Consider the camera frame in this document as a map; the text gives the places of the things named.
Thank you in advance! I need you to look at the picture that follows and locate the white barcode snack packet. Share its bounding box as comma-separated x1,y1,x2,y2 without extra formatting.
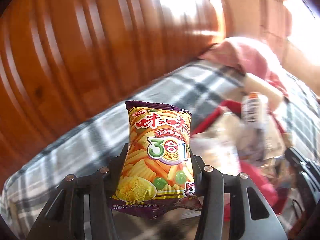
190,132,241,176

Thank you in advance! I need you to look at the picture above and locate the yellow purple chips bag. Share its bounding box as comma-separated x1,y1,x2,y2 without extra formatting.
110,101,202,218

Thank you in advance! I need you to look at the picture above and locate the pink cloth garment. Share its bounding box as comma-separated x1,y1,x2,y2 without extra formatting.
223,160,279,222

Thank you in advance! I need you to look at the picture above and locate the red storage box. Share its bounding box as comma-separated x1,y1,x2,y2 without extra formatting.
191,100,292,215

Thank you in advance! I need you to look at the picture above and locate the white patterned tube package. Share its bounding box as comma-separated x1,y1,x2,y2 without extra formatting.
241,92,268,129

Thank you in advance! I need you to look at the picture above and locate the white tissue roll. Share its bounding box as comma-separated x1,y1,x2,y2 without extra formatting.
244,73,284,112

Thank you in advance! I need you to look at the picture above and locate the pink floral pillow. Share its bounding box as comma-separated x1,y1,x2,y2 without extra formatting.
199,36,289,98

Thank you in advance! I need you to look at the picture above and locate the wooden headboard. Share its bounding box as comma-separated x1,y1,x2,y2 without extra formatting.
1,0,232,182

